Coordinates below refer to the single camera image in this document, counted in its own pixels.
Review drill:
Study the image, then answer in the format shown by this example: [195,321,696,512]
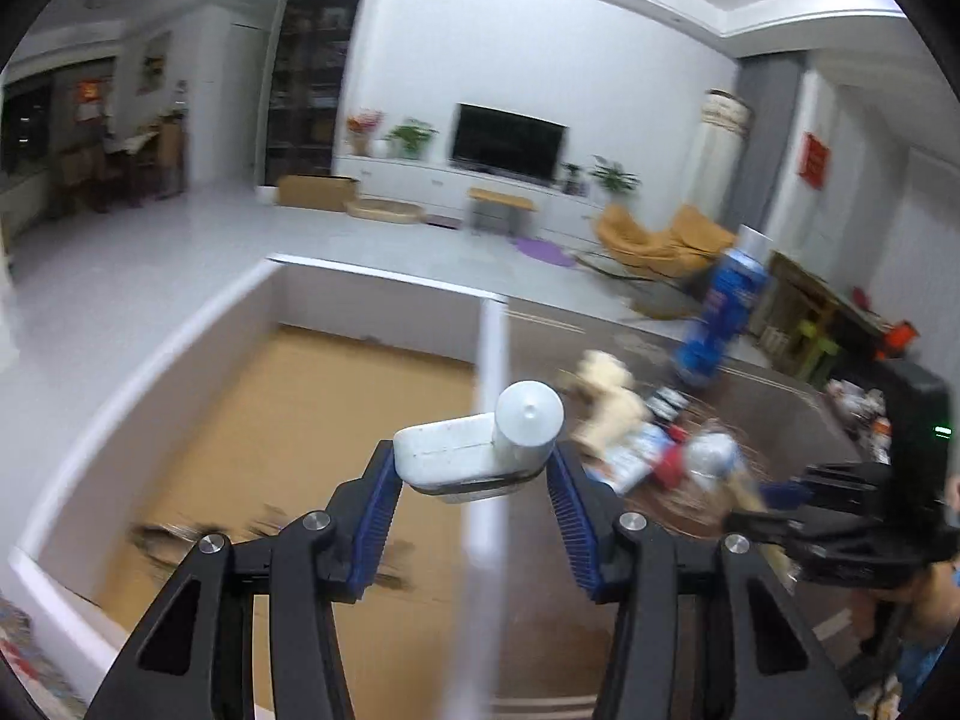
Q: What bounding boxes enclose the person's right hand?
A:
[904,559,960,646]

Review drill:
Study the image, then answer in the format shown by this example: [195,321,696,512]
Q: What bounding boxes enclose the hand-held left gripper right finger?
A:
[546,444,856,720]

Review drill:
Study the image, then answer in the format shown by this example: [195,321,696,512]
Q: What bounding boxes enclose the dark window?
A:
[0,75,55,175]

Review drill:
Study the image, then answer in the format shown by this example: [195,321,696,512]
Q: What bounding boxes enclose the wooden bench with metal legs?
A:
[468,187,538,236]

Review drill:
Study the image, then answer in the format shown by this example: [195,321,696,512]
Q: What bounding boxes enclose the patterned fringed cushion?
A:
[0,598,85,720]

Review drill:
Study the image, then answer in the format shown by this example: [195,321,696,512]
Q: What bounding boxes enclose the grey curtain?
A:
[731,52,809,241]

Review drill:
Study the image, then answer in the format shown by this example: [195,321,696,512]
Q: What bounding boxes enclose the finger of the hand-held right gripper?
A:
[757,461,893,515]
[724,510,826,563]

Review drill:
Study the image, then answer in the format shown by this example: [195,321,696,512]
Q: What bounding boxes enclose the shiny foil packet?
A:
[686,427,743,482]

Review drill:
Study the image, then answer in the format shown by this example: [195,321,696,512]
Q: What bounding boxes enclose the leafy potted plant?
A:
[590,156,643,200]

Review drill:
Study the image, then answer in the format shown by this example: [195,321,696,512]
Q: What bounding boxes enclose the red flower bouquet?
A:
[345,109,386,158]

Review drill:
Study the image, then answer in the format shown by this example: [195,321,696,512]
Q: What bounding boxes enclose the large blue patterned bottle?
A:
[670,225,773,391]

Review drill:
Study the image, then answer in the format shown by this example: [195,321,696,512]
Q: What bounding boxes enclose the brown cardboard box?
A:
[277,174,360,211]

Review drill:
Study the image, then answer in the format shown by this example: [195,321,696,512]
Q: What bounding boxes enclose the round beige floor cushion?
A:
[346,195,423,227]

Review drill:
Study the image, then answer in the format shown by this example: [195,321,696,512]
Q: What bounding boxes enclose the green stool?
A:
[793,319,842,383]

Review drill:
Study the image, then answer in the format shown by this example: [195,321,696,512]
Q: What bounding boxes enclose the person's blue clothing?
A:
[896,641,950,707]

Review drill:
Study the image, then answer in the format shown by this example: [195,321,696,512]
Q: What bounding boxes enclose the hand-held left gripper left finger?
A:
[86,441,398,720]

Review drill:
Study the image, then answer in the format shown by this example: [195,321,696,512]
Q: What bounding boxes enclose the white cardboard box container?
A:
[7,255,512,720]

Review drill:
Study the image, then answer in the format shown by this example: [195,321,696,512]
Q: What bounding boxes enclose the dining table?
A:
[105,130,163,197]

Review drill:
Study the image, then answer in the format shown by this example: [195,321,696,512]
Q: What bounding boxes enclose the white standing air conditioner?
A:
[686,88,752,241]

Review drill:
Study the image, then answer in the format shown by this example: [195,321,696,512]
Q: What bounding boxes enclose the white television cabinet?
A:
[334,154,625,241]

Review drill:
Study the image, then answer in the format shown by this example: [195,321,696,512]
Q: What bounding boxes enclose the black flat television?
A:
[450,103,569,183]

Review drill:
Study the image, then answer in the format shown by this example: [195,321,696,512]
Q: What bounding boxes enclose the purple floor mat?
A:
[513,235,575,269]

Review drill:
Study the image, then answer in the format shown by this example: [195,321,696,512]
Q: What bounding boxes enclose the black box with white pictures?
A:
[645,386,689,422]

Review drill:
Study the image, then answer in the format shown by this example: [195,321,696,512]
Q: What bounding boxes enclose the white door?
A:
[223,22,272,190]

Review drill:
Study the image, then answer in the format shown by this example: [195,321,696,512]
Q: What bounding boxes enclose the green potted plant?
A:
[384,118,439,161]

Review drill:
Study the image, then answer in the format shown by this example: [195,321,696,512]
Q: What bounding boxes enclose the red wall hanging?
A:
[799,131,833,191]

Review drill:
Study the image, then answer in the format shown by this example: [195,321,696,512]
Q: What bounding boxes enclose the pile of small packets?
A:
[825,379,895,466]

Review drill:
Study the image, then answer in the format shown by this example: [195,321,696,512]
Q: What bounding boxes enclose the white plastic bottle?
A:
[394,381,565,503]

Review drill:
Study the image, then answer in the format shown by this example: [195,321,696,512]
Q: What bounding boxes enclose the red snack packet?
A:
[655,426,689,494]

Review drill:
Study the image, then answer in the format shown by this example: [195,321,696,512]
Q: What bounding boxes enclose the blue and white carton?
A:
[600,424,670,497]

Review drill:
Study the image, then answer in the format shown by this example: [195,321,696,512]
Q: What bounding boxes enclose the orange item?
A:
[877,319,920,361]

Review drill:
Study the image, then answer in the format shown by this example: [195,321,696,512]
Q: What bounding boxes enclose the dark glass display cabinet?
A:
[264,0,370,190]

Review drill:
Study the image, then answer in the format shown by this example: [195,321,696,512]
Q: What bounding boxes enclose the tan backed dining chair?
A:
[156,120,187,200]

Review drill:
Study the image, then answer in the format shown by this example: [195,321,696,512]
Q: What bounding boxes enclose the framed wall painting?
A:
[142,33,168,95]

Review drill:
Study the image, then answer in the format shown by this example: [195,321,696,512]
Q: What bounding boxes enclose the yellow lounge chair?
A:
[660,204,737,280]
[596,202,677,276]

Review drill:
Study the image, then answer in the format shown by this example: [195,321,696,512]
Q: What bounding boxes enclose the dark wooden dining chair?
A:
[60,142,122,215]

